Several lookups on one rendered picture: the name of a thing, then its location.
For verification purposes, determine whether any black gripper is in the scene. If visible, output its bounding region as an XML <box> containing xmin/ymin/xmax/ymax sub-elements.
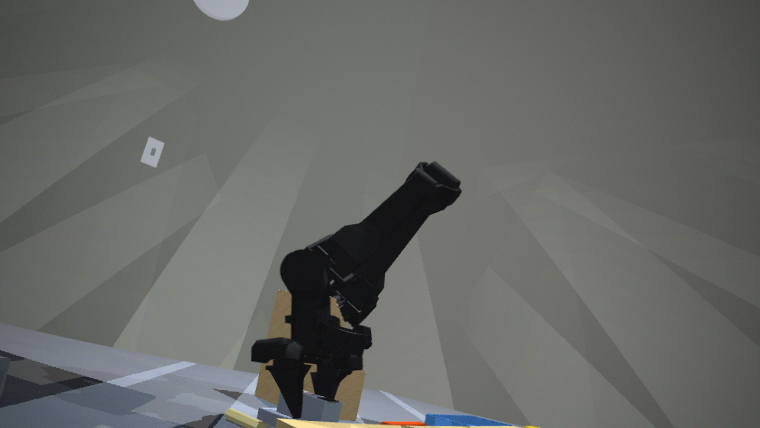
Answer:
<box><xmin>251</xmin><ymin>305</ymin><xmax>363</xmax><ymax>419</ymax></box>

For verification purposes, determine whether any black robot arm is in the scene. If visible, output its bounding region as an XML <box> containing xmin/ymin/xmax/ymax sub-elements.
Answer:
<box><xmin>280</xmin><ymin>161</ymin><xmax>462</xmax><ymax>357</ymax></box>

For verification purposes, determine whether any blue shallow tray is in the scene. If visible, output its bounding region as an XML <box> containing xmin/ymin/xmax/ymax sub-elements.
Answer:
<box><xmin>425</xmin><ymin>414</ymin><xmax>513</xmax><ymax>427</ymax></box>

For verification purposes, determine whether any tan wooden floor panel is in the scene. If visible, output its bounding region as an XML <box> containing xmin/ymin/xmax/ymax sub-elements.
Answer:
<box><xmin>275</xmin><ymin>418</ymin><xmax>519</xmax><ymax>428</ymax></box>

